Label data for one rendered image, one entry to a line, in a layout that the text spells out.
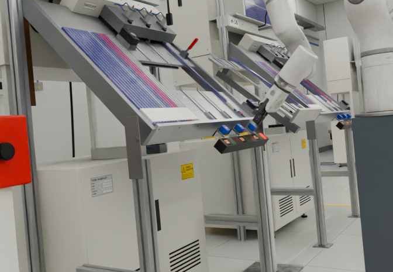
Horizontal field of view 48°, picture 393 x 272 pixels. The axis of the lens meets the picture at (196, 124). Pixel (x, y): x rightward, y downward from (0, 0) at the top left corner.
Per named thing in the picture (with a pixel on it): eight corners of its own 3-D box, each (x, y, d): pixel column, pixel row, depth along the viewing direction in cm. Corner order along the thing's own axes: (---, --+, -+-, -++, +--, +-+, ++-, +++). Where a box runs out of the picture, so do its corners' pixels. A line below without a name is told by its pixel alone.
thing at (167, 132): (250, 131, 179) (260, 118, 177) (146, 145, 124) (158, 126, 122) (248, 130, 180) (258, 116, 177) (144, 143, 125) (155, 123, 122)
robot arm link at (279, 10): (279, 13, 176) (302, 83, 170) (261, 3, 163) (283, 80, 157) (300, 2, 171) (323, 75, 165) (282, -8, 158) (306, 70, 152)
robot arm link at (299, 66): (285, 74, 167) (274, 72, 160) (306, 45, 162) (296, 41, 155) (301, 88, 163) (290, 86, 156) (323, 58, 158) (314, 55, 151)
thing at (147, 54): (189, 75, 194) (195, 66, 192) (73, 65, 139) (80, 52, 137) (144, 33, 207) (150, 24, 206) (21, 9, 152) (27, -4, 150)
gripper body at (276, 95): (286, 90, 156) (268, 114, 161) (296, 91, 165) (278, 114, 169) (271, 78, 159) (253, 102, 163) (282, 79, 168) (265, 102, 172)
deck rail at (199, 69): (252, 131, 181) (261, 120, 179) (250, 131, 179) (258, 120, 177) (147, 34, 209) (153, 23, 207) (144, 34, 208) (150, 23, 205)
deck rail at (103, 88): (146, 145, 124) (157, 128, 122) (141, 145, 123) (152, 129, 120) (21, 9, 152) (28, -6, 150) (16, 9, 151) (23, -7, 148)
